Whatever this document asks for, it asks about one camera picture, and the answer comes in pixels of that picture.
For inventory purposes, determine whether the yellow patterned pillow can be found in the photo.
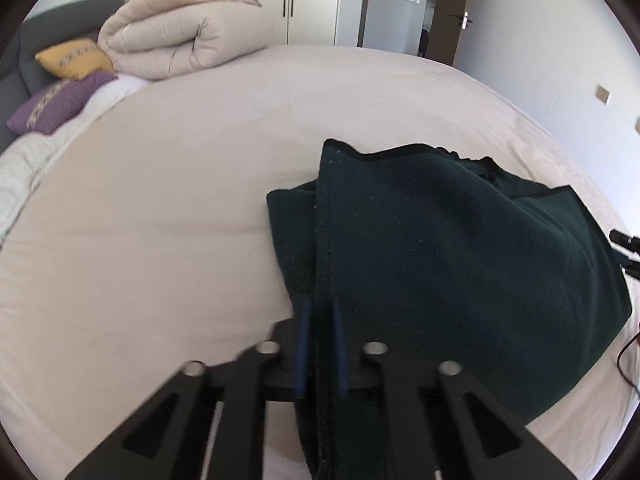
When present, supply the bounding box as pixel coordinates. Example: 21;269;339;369
35;38;115;80

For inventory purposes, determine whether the black cable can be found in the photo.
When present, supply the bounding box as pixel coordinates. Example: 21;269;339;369
615;326;640;386

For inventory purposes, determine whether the dark brown door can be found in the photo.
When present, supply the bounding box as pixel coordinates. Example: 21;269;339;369
418;0;473;66

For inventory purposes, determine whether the dark green fleece garment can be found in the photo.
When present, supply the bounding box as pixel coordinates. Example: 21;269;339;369
264;136;633;480

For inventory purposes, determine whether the white bed mattress sheet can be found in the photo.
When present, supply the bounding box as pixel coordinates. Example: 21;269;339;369
1;47;623;479

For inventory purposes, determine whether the white quilted bed cover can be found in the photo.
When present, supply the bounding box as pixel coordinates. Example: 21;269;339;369
1;74;150;243

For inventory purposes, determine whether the folded beige duvet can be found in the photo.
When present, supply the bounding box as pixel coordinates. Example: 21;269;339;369
98;0;273;80

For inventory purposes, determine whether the purple patterned pillow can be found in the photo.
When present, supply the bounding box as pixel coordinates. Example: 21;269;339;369
6;70;117;136

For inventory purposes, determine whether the beige wall switch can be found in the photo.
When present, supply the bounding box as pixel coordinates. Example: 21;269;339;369
596;84;611;105

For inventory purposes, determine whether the dark grey upholstered headboard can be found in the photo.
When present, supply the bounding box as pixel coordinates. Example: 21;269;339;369
0;0;125;152

